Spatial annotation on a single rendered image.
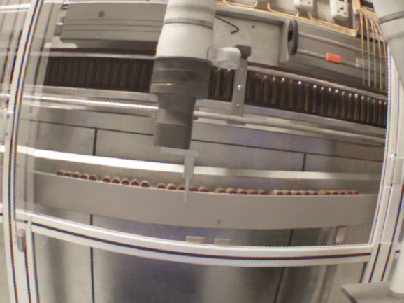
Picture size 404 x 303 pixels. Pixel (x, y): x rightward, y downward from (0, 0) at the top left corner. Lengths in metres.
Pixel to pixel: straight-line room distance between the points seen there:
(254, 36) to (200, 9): 0.85
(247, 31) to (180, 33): 0.86
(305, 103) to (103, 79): 0.46
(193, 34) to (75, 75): 0.60
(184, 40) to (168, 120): 0.11
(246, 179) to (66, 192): 0.43
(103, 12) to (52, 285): 0.76
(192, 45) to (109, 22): 0.55
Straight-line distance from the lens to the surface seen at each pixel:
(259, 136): 1.45
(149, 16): 1.31
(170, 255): 1.12
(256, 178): 1.36
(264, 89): 1.36
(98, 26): 1.31
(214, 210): 1.19
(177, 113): 0.78
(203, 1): 0.80
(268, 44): 1.65
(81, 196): 1.19
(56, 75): 1.36
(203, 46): 0.79
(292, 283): 1.53
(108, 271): 1.47
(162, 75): 0.79
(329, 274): 1.29
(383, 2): 0.87
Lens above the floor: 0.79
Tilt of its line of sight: level
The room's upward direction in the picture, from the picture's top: 7 degrees clockwise
